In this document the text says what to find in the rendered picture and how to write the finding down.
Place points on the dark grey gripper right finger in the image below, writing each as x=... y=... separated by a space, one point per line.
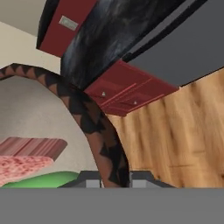
x=143 y=179

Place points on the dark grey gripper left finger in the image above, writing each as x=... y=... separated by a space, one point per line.
x=87 y=178

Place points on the brown patterned bowl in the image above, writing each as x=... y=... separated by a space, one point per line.
x=87 y=116

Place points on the green corn cob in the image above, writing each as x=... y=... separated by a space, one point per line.
x=49 y=180

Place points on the pink and brown steak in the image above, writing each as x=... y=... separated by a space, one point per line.
x=23 y=166

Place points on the red cupboard run with knobs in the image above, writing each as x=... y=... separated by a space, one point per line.
x=128 y=87

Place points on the red cupboard with grey plate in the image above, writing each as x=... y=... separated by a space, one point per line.
x=64 y=35

